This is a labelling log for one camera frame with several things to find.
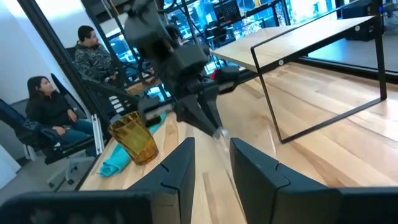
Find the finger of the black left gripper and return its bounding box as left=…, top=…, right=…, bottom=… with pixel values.
left=200, top=86, right=224, bottom=131
left=175, top=94, right=218, bottom=137

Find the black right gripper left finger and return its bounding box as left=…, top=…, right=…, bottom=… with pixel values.
left=128, top=136, right=197, bottom=224

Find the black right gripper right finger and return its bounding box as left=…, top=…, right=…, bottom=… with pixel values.
left=229, top=138, right=340, bottom=224

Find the amber faceted glass cup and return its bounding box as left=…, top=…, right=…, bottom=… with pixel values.
left=108, top=111, right=160, bottom=166

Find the black box with silver stripe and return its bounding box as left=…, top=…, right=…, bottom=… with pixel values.
left=137, top=98, right=174, bottom=128

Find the teal cloth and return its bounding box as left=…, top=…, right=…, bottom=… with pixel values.
left=98, top=113, right=167, bottom=178

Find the black monitor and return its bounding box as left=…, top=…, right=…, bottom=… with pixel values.
left=212, top=0, right=243, bottom=25

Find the person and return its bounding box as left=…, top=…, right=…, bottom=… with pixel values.
left=24, top=75, right=95, bottom=144
left=73, top=25, right=118, bottom=85

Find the silver aluminium frame leg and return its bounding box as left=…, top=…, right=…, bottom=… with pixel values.
left=91, top=113, right=106, bottom=156

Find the wooden shelf with black frame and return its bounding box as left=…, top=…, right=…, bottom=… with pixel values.
left=212, top=0, right=388, bottom=145

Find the black rig frame post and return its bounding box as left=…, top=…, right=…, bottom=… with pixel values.
left=17, top=0, right=110, bottom=138

